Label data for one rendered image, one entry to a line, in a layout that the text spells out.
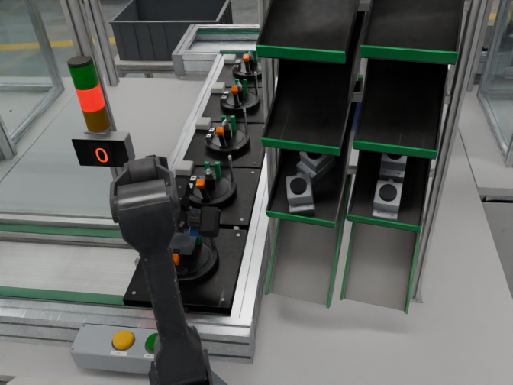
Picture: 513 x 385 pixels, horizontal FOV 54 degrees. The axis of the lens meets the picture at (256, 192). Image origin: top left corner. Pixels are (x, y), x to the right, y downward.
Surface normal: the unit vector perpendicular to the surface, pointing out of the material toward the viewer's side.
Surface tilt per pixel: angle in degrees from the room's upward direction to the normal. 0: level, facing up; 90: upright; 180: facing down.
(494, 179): 0
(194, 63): 90
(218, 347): 90
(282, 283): 45
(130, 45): 90
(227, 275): 0
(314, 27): 25
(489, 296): 0
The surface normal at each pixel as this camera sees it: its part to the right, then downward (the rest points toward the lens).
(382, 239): -0.25, -0.11
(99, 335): -0.06, -0.77
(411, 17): -0.18, -0.44
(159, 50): -0.14, 0.63
